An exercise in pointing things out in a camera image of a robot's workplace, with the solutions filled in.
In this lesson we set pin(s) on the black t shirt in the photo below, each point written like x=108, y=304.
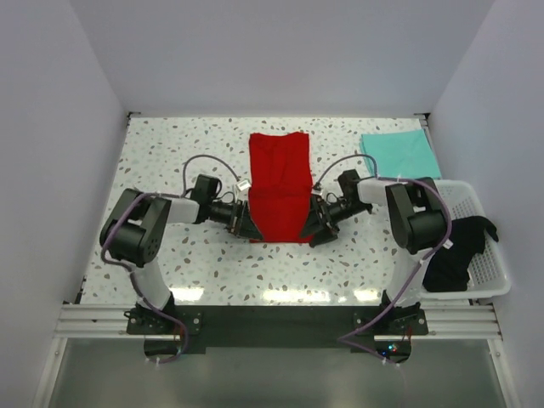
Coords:
x=448, y=268

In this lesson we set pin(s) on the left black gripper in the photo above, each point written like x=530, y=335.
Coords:
x=241, y=224

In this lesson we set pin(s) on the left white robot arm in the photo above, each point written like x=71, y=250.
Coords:
x=132, y=237

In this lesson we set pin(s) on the red t shirt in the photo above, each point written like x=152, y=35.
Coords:
x=279, y=199

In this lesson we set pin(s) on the white plastic laundry basket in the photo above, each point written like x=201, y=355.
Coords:
x=470, y=265

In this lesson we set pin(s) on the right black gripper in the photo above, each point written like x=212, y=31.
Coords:
x=324, y=227

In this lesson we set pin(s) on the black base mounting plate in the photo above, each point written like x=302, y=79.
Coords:
x=283, y=327

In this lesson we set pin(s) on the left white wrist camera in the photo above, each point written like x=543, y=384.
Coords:
x=242, y=186

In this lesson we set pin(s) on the folded teal t shirt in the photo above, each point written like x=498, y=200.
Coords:
x=406, y=155

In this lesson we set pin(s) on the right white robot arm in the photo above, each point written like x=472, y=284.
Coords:
x=420, y=224

